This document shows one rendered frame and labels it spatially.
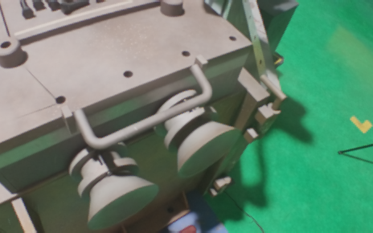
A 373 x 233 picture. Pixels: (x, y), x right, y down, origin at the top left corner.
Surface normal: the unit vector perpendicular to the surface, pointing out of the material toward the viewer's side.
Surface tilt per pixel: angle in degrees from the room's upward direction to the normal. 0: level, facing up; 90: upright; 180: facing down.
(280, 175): 0
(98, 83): 0
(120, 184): 32
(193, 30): 0
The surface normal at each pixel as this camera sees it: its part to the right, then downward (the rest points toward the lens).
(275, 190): 0.14, -0.57
